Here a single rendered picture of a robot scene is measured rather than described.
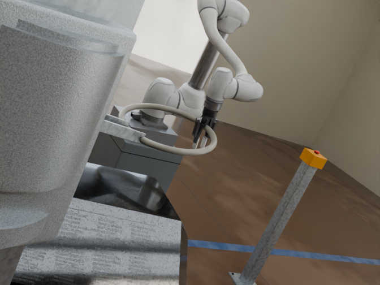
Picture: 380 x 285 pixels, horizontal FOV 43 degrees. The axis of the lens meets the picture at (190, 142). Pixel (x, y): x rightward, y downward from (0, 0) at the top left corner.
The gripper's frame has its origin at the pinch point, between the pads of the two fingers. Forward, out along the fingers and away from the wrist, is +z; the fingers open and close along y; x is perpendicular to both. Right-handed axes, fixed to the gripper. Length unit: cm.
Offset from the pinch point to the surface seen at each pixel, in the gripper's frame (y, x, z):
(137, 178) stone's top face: 47, 22, 4
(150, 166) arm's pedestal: 4.5, -29.6, 32.8
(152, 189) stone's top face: 43, 31, 4
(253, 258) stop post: -84, -1, 96
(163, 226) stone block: 51, 54, 5
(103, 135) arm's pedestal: 22, -61, 30
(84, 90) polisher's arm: 121, 111, -74
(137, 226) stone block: 62, 53, 4
